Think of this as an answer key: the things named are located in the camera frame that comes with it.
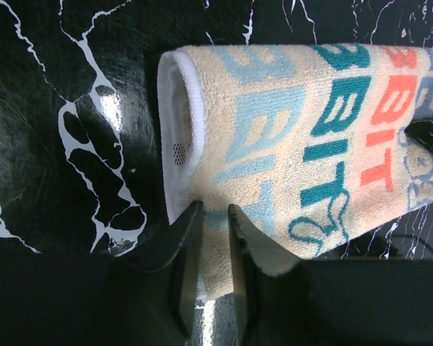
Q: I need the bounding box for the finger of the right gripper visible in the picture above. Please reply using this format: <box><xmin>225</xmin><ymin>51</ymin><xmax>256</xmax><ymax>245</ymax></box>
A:
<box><xmin>403</xmin><ymin>118</ymin><xmax>433</xmax><ymax>188</ymax></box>

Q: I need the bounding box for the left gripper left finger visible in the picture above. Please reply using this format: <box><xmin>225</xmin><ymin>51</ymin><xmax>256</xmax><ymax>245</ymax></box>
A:
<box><xmin>0</xmin><ymin>201</ymin><xmax>204</xmax><ymax>345</ymax></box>

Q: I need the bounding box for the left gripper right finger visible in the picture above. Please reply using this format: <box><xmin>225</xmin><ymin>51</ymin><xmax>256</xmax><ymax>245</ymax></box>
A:
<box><xmin>228</xmin><ymin>204</ymin><xmax>433</xmax><ymax>345</ymax></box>

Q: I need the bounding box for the orange grey printed towel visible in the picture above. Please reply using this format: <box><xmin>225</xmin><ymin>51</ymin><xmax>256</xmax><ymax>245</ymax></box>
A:
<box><xmin>157</xmin><ymin>44</ymin><xmax>433</xmax><ymax>299</ymax></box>

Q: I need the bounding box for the black marble pattern mat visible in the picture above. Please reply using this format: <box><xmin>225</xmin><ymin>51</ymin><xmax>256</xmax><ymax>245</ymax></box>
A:
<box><xmin>0</xmin><ymin>0</ymin><xmax>433</xmax><ymax>346</ymax></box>

